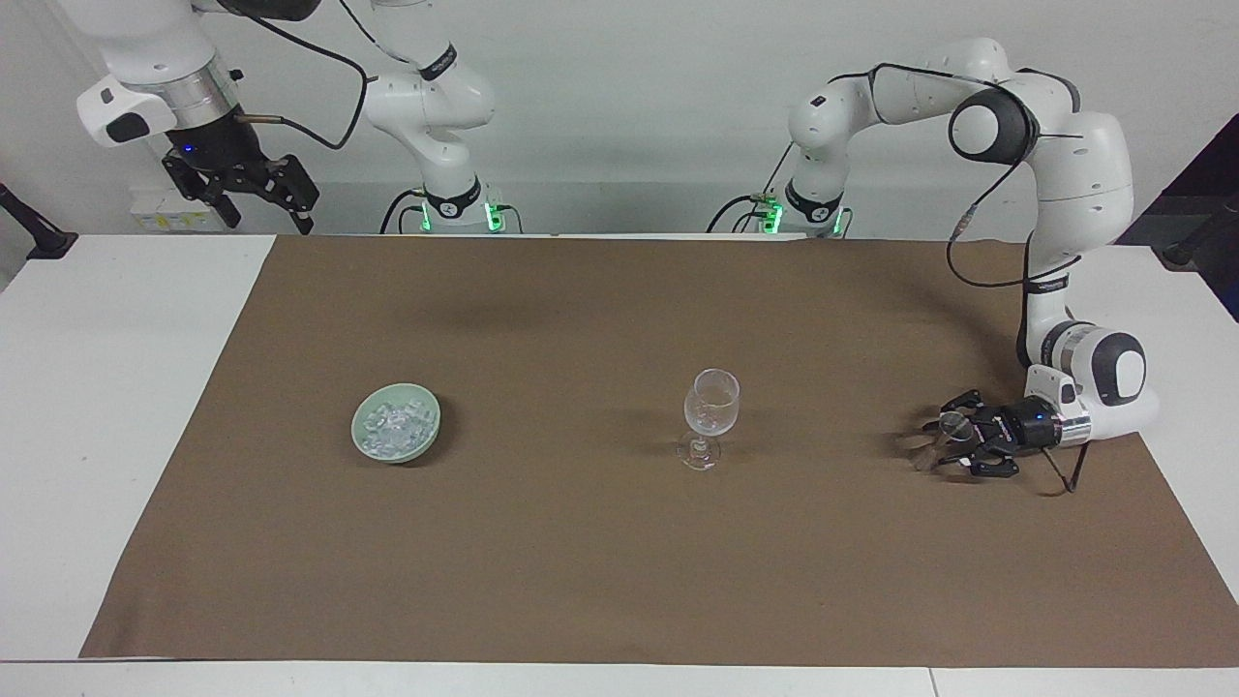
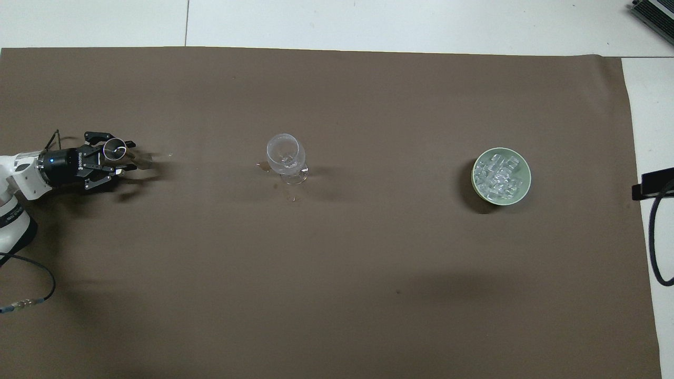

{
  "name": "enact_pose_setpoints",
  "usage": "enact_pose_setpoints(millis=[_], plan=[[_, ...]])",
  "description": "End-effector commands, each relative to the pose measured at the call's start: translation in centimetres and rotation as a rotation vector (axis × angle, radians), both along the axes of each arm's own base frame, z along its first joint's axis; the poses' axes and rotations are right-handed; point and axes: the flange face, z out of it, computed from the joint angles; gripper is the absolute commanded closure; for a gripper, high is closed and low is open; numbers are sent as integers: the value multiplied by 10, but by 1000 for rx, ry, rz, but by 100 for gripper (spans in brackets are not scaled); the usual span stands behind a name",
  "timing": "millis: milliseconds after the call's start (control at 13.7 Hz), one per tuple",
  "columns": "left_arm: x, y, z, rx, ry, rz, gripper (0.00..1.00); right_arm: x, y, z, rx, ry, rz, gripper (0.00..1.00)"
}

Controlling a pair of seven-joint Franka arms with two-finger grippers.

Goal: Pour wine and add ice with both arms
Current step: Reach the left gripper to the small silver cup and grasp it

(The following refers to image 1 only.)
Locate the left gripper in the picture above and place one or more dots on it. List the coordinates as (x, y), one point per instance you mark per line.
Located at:
(1031, 426)

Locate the clear ice cube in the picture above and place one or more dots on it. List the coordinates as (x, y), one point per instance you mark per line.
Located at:
(386, 420)
(399, 441)
(413, 417)
(377, 442)

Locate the clear wine glass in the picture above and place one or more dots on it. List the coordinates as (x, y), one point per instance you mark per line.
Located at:
(711, 405)

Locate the black stand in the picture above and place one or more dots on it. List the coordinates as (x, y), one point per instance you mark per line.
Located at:
(1200, 247)
(39, 237)

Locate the white power strip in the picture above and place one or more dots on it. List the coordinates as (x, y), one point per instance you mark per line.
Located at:
(169, 215)

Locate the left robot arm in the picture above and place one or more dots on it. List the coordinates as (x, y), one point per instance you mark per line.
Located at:
(1079, 165)

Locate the small clear glass cup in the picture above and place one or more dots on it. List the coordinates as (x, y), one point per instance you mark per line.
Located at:
(944, 443)

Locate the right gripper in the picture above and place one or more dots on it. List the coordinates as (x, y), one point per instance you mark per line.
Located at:
(215, 143)

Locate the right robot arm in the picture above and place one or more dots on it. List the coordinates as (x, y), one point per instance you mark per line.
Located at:
(426, 97)

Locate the pale green bowl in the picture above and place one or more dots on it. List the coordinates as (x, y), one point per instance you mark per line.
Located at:
(363, 440)

